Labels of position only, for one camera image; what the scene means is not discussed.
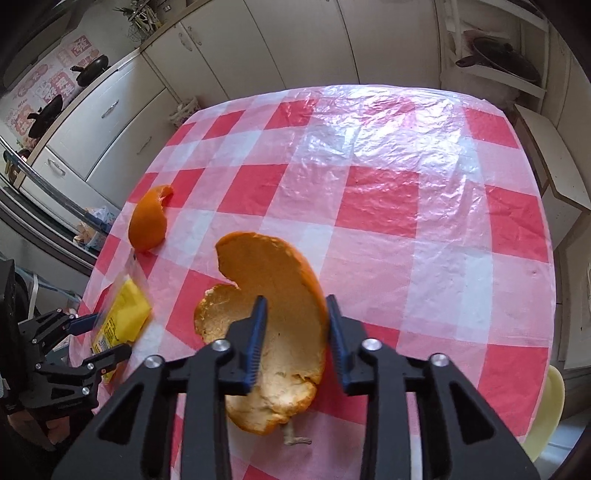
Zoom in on white wall cabinets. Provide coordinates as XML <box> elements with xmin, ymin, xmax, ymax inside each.
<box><xmin>29</xmin><ymin>1</ymin><xmax>445</xmax><ymax>209</ymax></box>

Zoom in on black frying pan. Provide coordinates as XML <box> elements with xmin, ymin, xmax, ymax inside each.
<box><xmin>456</xmin><ymin>37</ymin><xmax>542</xmax><ymax>85</ymax></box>

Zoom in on yellow plastic wrapper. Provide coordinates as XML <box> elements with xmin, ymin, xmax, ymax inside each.
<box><xmin>90</xmin><ymin>261</ymin><xmax>152</xmax><ymax>355</ymax></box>

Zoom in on white step stool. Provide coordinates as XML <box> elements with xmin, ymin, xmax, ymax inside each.
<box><xmin>514</xmin><ymin>105</ymin><xmax>590</xmax><ymax>249</ymax></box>

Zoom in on small orange peel piece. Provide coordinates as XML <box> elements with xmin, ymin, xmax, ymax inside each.
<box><xmin>128</xmin><ymin>185</ymin><xmax>173</xmax><ymax>253</ymax></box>

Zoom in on person left hand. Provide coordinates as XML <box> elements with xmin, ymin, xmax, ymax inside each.
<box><xmin>8</xmin><ymin>410</ymin><xmax>70</xmax><ymax>451</ymax></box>

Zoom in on patterned waste basket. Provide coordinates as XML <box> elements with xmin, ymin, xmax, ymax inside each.
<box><xmin>168</xmin><ymin>97</ymin><xmax>200</xmax><ymax>129</ymax></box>

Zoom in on black wok on counter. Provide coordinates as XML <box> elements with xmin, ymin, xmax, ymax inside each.
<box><xmin>70</xmin><ymin>55</ymin><xmax>109</xmax><ymax>88</ymax></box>

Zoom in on white corner shelf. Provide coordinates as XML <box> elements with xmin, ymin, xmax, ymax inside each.
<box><xmin>434</xmin><ymin>0</ymin><xmax>551</xmax><ymax>112</ymax></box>

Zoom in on large orange peel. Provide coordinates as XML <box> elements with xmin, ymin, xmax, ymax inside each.
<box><xmin>194</xmin><ymin>232</ymin><xmax>329</xmax><ymax>435</ymax></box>

